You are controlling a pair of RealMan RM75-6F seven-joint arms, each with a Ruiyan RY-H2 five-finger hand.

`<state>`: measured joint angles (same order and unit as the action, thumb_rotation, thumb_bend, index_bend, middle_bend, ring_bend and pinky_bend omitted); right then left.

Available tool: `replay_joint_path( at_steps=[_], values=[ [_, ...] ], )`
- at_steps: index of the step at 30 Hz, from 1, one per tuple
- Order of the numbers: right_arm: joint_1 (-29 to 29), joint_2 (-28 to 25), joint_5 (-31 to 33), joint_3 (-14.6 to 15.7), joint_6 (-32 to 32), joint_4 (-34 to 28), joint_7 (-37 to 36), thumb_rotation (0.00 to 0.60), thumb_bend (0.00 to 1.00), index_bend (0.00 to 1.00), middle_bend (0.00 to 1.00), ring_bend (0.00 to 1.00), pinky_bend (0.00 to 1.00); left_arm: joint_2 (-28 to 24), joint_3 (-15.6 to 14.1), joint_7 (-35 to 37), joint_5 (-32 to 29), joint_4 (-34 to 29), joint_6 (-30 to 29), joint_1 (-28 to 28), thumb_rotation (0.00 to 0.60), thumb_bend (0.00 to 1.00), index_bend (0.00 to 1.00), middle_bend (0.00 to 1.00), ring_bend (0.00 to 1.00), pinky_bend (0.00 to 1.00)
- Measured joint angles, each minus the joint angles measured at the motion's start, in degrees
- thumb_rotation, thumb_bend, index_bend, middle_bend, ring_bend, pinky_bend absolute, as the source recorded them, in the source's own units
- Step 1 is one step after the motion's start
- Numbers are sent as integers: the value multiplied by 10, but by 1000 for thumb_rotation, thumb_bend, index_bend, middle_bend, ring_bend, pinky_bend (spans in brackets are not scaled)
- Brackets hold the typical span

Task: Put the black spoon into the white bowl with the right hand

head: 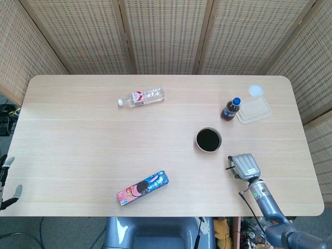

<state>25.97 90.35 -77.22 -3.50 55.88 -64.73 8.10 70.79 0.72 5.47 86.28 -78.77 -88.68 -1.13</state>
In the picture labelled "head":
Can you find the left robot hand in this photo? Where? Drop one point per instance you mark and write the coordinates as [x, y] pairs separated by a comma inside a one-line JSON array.
[[10, 160]]

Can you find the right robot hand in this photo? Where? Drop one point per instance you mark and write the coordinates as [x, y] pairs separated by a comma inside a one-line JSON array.
[[246, 166]]

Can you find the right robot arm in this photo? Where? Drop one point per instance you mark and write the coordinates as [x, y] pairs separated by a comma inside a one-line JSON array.
[[269, 205]]

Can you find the white bowl with cola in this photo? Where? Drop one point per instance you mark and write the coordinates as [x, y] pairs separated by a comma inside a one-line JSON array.
[[208, 140]]

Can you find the beige rectangular container lid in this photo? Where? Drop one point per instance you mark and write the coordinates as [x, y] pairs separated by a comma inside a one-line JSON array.
[[254, 110]]

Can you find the cola bottle with blue cap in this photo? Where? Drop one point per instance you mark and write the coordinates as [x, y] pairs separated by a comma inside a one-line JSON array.
[[229, 111]]

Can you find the yellow plush toy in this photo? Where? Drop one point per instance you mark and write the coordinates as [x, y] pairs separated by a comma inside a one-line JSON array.
[[221, 228]]

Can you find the wooden crate with clutter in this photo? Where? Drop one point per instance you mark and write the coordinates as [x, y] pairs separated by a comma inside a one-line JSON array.
[[249, 233]]

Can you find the woven bamboo screen panel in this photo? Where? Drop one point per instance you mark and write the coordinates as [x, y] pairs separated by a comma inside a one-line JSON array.
[[321, 155], [85, 33], [311, 64], [168, 33], [246, 33], [20, 52]]

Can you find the white round lid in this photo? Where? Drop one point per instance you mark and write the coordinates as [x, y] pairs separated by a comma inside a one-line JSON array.
[[256, 90]]

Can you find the blue pink cookie box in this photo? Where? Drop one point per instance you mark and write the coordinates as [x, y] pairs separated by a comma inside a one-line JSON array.
[[142, 188]]

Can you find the grey robot torso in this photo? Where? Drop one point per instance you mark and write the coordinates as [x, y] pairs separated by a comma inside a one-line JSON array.
[[155, 233]]

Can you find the clear plastic water bottle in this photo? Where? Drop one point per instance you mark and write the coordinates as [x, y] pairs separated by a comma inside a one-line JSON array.
[[145, 97]]

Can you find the white metal bracket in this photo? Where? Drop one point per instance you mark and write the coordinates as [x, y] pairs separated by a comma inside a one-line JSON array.
[[205, 227]]

